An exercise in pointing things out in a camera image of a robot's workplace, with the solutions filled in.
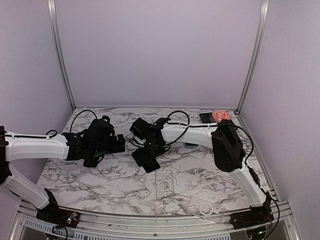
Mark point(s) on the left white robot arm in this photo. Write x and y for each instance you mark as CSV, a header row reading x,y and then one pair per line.
x,y
89,145

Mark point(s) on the red patterned bowl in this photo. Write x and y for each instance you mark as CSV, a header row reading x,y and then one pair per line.
x,y
219,115

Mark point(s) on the pink smartphone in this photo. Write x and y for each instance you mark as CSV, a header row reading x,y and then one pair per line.
x,y
190,145

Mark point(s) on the clear magsafe phone case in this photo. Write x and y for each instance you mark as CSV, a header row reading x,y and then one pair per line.
x,y
205,209

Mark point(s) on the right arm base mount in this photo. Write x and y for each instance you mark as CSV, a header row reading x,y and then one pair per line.
x,y
254,216

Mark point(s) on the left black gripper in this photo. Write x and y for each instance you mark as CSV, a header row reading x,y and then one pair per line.
x,y
121,141

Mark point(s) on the right aluminium frame post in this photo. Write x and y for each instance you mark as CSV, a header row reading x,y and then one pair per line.
x,y
257,46

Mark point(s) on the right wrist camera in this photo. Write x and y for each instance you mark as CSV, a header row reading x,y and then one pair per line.
x,y
136,143

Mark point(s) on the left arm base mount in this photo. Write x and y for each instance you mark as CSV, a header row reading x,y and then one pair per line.
x,y
52,213

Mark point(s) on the black patterned tray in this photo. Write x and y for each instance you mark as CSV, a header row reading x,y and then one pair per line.
x,y
206,118

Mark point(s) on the aluminium frame post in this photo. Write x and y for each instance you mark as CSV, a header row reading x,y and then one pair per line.
x,y
257,46
59,52

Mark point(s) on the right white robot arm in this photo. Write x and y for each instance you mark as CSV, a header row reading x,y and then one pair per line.
x,y
222,138

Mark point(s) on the black smartphone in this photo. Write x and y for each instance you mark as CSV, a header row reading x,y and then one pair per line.
x,y
93,162
150,164

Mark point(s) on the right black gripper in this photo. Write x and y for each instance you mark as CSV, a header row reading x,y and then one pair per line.
x,y
143,156

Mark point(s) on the left aluminium frame post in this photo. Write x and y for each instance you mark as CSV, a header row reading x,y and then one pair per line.
x,y
59,52

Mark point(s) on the front aluminium rail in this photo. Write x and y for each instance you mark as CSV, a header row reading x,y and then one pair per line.
x,y
103,226

